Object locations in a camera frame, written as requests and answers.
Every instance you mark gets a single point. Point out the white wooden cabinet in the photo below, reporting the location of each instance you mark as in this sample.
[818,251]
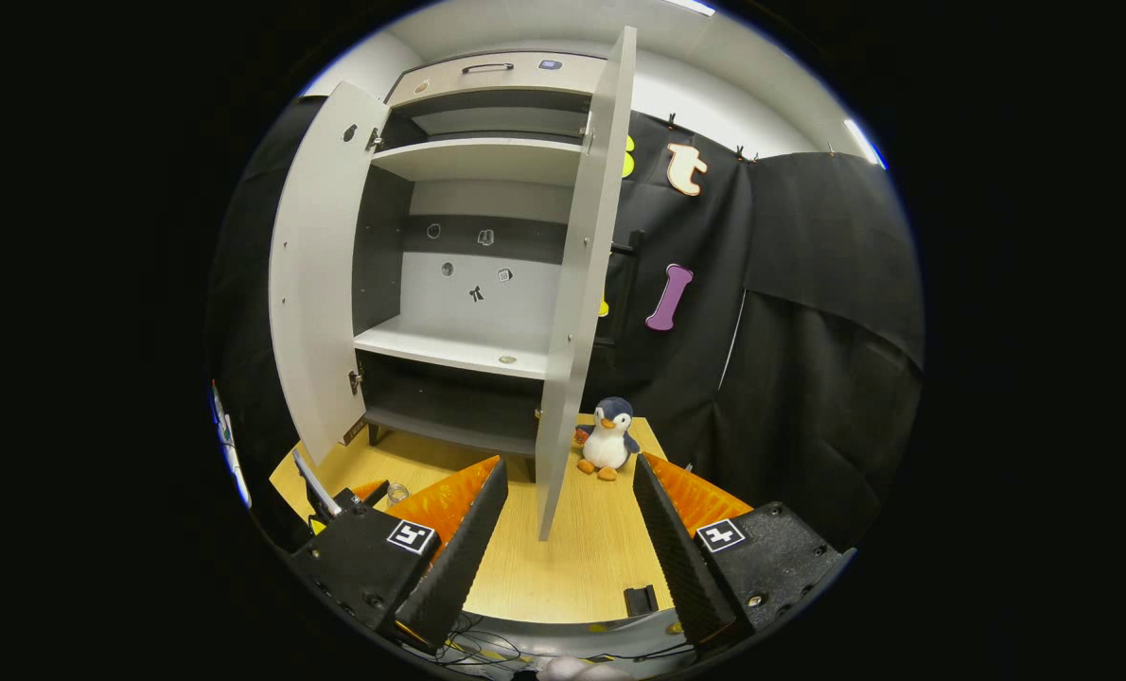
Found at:
[483,161]

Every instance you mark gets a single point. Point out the ceiling light panel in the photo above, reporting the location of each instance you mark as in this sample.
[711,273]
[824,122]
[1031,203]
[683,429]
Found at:
[864,144]
[691,7]

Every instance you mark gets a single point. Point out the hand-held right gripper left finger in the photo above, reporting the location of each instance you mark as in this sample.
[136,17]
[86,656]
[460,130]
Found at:
[459,558]

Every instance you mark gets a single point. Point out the penguin plush toy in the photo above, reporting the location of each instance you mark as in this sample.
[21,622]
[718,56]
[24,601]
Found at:
[607,443]

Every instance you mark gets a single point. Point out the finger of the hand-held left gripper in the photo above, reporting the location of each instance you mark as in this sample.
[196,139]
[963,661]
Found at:
[315,487]
[366,494]

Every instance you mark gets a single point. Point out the white cabinet door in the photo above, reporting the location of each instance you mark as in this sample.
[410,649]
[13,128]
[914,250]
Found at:
[322,274]
[582,284]

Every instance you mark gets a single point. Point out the white cabinet drawer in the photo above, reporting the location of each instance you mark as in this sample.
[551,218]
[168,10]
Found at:
[516,78]

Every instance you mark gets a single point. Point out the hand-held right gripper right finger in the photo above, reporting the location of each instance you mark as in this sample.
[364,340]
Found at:
[681,558]

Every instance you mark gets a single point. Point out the small black box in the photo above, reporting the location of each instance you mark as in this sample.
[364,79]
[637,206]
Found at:
[641,600]

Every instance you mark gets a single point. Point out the black backdrop cloth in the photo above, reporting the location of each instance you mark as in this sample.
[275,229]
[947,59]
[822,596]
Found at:
[809,378]

